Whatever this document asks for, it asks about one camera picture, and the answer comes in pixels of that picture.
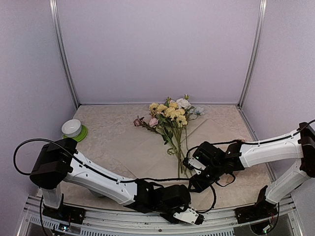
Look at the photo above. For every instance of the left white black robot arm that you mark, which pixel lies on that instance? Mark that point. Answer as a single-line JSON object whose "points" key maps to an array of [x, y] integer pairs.
{"points": [[61, 161]]}

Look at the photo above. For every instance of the left aluminium frame post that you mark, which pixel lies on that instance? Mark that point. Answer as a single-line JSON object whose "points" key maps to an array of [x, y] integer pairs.
{"points": [[58, 31]]}

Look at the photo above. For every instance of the front aluminium rail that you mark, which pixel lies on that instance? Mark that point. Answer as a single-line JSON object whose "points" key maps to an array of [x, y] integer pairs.
{"points": [[105, 222]]}

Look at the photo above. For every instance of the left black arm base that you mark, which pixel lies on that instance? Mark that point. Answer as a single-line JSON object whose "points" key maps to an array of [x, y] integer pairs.
{"points": [[66, 213]]}

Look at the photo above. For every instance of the white fake rose stem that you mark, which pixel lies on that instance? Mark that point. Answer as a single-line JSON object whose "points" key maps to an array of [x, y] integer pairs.
{"points": [[183, 103]]}

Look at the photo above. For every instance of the aluminium frame post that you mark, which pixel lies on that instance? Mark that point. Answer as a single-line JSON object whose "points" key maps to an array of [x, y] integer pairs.
{"points": [[254, 53], [58, 31]]}

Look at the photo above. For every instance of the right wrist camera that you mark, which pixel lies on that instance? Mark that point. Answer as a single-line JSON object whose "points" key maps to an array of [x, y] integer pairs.
{"points": [[193, 164]]}

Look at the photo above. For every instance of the right aluminium frame post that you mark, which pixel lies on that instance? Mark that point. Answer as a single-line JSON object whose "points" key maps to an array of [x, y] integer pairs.
{"points": [[254, 53]]}

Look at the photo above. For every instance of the yellow fake flower stem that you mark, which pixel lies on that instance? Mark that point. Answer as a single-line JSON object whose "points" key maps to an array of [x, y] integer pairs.
{"points": [[165, 109]]}

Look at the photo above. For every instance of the white bowl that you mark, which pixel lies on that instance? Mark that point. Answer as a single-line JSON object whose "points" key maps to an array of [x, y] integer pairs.
{"points": [[72, 128]]}

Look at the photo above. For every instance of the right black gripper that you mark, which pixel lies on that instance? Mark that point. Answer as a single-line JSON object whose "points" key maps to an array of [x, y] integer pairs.
{"points": [[200, 185]]}

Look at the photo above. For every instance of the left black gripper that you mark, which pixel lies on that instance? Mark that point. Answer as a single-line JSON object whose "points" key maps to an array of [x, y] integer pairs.
{"points": [[173, 221]]}

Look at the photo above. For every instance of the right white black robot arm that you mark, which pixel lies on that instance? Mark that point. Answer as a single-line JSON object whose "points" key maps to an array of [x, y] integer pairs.
{"points": [[210, 162]]}

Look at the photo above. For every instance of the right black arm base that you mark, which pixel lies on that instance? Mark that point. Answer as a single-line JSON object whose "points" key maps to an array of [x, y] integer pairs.
{"points": [[260, 210]]}

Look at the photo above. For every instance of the pink beige wrapping paper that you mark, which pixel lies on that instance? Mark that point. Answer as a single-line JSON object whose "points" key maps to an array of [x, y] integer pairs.
{"points": [[139, 153]]}

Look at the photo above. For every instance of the pink fake rose stem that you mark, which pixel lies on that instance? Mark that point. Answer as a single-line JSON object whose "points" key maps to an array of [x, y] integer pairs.
{"points": [[171, 131]]}

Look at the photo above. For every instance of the green plate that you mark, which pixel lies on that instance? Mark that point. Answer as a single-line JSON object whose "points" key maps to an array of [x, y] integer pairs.
{"points": [[82, 135]]}

